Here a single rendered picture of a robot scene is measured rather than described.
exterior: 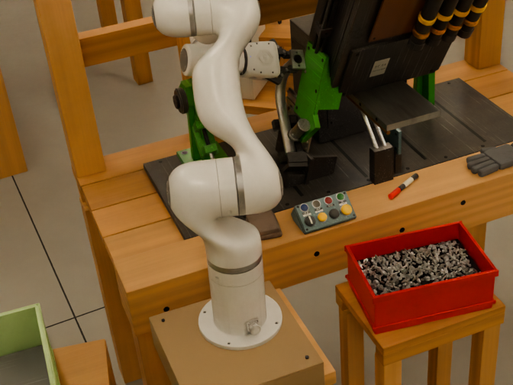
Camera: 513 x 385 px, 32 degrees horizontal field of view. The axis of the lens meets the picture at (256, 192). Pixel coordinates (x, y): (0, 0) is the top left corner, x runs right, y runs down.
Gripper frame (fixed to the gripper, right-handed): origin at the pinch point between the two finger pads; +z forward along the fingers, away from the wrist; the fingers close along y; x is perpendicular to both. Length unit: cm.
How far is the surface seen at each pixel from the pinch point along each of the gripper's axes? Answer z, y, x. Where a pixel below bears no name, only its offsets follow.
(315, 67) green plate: 2.7, -4.6, -7.7
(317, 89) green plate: 2.7, -10.5, -6.6
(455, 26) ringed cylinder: 29.4, -3.5, -34.6
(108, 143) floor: 7, 45, 225
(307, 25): 10.3, 14.1, 6.6
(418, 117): 23.7, -22.9, -20.3
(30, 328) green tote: -75, -65, 9
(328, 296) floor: 55, -56, 102
